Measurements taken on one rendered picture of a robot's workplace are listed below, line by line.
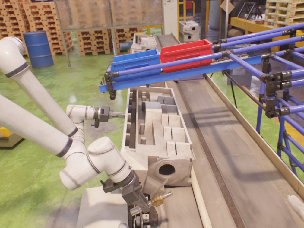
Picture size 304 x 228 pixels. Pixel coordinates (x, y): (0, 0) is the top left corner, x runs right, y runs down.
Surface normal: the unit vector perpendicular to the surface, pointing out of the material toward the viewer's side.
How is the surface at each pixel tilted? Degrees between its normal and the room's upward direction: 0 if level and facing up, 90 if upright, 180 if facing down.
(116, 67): 92
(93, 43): 90
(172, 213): 0
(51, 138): 74
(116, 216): 0
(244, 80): 90
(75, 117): 88
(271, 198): 0
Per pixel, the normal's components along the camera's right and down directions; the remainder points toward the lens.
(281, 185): -0.10, -0.90
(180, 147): 0.11, -0.71
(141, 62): 0.04, 0.45
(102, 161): 0.25, 0.25
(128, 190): -0.49, -0.78
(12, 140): 0.98, 0.00
